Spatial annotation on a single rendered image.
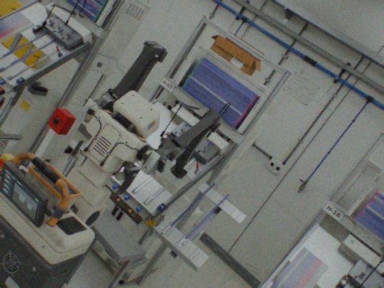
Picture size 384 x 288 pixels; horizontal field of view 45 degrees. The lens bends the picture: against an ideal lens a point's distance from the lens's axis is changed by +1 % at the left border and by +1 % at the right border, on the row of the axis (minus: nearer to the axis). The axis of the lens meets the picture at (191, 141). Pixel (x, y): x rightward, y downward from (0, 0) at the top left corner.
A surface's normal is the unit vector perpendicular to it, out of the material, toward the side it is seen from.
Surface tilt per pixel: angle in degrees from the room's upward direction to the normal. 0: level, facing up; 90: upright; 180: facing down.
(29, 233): 90
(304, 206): 90
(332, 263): 44
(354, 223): 90
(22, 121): 90
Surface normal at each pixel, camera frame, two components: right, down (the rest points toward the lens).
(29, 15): 0.07, -0.58
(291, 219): -0.41, -0.04
